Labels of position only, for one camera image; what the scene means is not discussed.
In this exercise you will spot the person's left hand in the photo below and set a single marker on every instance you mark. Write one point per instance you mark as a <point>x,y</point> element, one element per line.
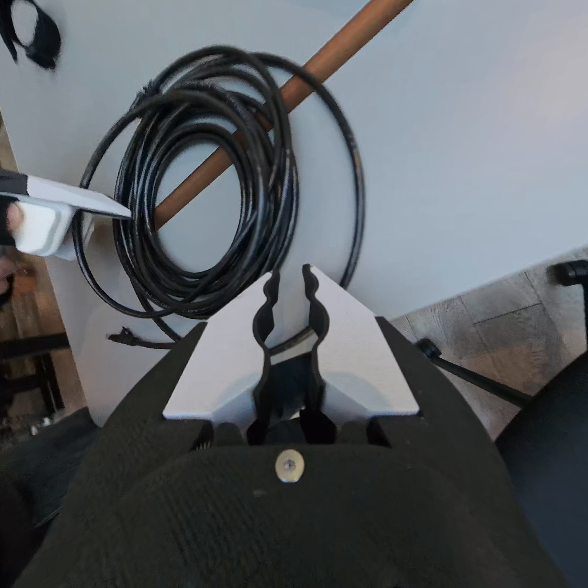
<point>16,218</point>

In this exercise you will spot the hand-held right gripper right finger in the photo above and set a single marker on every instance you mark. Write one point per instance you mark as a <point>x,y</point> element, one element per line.
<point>367,367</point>

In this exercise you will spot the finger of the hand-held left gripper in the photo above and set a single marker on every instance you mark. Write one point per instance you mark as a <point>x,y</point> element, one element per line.
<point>69,195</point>
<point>82,239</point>

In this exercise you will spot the black office chair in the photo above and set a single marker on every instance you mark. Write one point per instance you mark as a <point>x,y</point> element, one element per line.
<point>551,459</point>

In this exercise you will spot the person's dark clothing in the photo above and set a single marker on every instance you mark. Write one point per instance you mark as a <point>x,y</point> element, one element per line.
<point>36,459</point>

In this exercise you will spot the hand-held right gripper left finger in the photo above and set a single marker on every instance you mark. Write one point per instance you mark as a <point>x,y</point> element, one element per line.
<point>216,376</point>

